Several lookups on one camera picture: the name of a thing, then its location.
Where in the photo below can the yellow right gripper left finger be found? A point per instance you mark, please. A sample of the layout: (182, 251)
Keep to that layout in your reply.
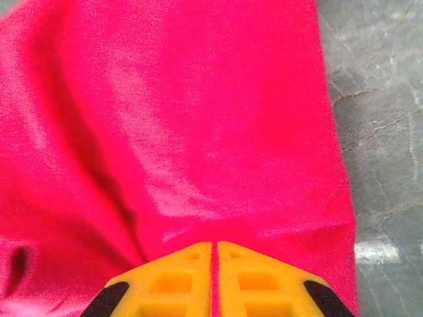
(172, 290)

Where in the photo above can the red t-shirt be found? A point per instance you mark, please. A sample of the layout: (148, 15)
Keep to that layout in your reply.
(165, 99)

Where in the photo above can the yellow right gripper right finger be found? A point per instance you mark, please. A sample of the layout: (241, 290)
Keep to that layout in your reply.
(257, 290)

